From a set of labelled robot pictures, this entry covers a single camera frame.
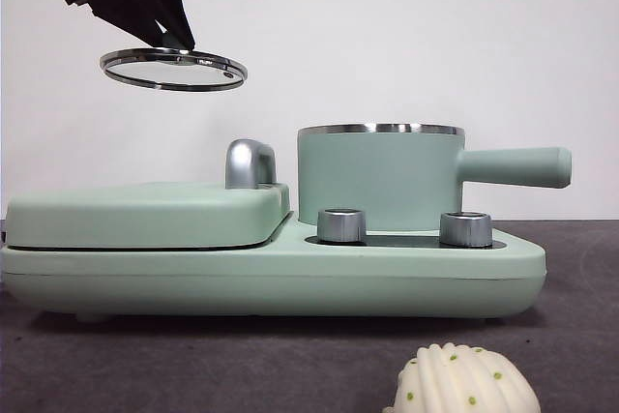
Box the green griddle lid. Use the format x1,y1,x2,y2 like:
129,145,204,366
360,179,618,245
3,182,291,250

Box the glass pot lid green knob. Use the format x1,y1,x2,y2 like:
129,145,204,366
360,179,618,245
99,33,249,93

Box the green pot with side handle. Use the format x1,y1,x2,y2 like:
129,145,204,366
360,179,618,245
296,121,573,233

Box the silver griddle lid handle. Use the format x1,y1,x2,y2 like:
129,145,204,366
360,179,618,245
224,139,278,191

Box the ribbed white bun green dots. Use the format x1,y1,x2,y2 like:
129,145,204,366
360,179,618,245
384,342,542,413

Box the silver control knob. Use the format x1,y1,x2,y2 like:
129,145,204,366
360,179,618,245
438,211,494,248
316,208,368,244

